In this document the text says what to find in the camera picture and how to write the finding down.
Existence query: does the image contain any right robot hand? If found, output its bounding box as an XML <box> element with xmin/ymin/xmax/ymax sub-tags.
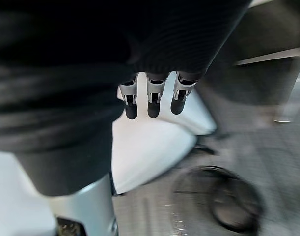
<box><xmin>0</xmin><ymin>0</ymin><xmax>252</xmax><ymax>236</ymax></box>

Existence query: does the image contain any dark low table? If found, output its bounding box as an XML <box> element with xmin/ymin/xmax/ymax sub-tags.
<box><xmin>201</xmin><ymin>45</ymin><xmax>300</xmax><ymax>123</ymax></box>

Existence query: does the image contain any dark robot foot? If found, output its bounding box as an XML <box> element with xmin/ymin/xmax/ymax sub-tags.
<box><xmin>173</xmin><ymin>166</ymin><xmax>264</xmax><ymax>233</ymax></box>

